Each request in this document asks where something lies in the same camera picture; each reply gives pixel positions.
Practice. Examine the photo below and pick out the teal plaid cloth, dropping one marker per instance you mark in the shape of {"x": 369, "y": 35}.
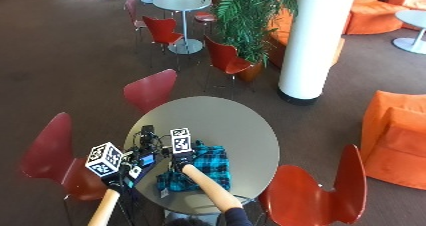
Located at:
{"x": 212, "y": 167}

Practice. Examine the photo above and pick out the white round column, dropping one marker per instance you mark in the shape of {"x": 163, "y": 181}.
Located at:
{"x": 316, "y": 42}

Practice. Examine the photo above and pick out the white cloth tag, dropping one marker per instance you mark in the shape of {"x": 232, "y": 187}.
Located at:
{"x": 164, "y": 192}

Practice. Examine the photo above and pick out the small round grey table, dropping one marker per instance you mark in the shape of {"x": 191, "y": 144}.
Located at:
{"x": 182, "y": 2}

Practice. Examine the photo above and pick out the black camera device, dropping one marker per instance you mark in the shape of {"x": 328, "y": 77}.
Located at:
{"x": 147, "y": 138}

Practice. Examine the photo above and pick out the person's right hand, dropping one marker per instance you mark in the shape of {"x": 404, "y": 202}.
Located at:
{"x": 183, "y": 160}

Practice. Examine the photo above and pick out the white round table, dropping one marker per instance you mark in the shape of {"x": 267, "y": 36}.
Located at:
{"x": 413, "y": 29}

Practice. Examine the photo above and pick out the white marker cube on glove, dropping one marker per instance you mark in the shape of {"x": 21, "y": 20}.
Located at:
{"x": 104, "y": 159}
{"x": 182, "y": 140}

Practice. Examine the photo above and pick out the white marker cube on right glove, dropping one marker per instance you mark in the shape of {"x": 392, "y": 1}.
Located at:
{"x": 182, "y": 140}

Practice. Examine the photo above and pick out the orange sofa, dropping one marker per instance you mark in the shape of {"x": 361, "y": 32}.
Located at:
{"x": 377, "y": 14}

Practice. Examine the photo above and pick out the person's left hand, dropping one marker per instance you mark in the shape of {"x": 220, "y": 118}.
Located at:
{"x": 128, "y": 172}

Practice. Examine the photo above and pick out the orange armchair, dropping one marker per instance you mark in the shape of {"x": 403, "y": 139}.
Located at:
{"x": 395, "y": 139}

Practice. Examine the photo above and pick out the green potted plant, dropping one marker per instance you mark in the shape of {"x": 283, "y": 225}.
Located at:
{"x": 251, "y": 19}

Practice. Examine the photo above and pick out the dark blue sleeve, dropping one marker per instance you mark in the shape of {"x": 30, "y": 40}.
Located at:
{"x": 238, "y": 218}

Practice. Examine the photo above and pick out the dark red chair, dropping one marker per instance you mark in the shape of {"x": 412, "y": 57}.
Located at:
{"x": 150, "y": 90}
{"x": 132, "y": 11}
{"x": 54, "y": 156}

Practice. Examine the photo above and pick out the white marker cube on left glove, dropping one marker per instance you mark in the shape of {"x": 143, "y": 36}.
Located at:
{"x": 104, "y": 159}

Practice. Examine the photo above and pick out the orange bench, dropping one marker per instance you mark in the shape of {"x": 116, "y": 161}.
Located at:
{"x": 279, "y": 39}

